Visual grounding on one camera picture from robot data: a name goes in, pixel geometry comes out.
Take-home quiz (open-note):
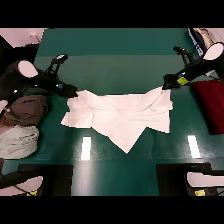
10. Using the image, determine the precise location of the brown garment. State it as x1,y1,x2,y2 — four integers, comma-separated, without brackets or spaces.
3,94,50,128

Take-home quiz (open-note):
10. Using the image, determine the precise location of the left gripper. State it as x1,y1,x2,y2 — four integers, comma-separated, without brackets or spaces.
58,83,79,99

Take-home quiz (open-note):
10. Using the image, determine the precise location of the pale grey garment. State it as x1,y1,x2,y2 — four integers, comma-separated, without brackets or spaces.
0,124,40,160

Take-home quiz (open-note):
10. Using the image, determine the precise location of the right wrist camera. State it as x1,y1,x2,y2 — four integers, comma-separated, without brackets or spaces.
172,45,196,65

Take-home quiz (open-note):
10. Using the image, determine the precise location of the dark red garment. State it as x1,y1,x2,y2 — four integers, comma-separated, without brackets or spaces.
190,79,224,136

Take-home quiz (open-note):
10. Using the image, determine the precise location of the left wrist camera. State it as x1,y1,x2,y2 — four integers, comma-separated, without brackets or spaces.
44,53,69,78

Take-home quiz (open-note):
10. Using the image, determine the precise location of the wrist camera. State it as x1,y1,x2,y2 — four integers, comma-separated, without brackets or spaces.
44,53,69,78
172,45,196,65

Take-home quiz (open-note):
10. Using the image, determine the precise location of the white shirt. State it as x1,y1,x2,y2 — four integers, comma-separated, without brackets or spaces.
60,86,174,155

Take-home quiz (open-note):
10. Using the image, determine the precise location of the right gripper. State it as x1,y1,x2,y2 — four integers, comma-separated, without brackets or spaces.
162,73,181,91

